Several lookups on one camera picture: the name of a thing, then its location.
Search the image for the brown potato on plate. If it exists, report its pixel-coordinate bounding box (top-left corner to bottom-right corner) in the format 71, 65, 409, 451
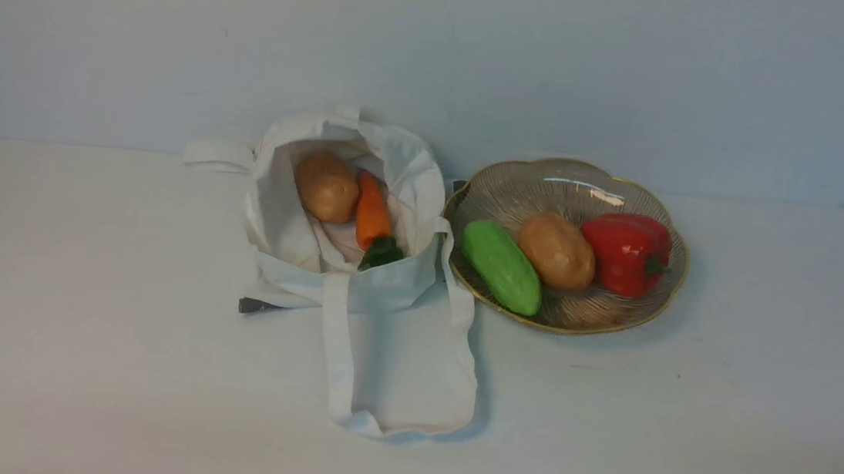
517, 212, 596, 293

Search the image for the dark metal bag stand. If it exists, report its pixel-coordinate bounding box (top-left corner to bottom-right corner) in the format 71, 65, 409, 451
237, 297, 282, 316

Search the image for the orange carrot with green top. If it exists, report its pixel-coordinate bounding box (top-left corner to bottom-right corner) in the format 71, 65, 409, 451
355, 170, 405, 272

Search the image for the white cloth tote bag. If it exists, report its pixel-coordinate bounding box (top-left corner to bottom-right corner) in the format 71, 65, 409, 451
184, 107, 478, 439

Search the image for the green cucumber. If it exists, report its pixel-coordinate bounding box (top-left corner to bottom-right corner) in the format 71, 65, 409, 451
461, 220, 543, 317

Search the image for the red bell pepper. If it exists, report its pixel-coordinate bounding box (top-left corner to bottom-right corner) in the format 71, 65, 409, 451
581, 213, 672, 299

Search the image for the brown potato from bag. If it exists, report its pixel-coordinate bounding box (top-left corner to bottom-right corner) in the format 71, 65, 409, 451
294, 151, 360, 224

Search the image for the glass plate with gold rim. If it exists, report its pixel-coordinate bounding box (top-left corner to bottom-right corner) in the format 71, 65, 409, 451
444, 156, 689, 336

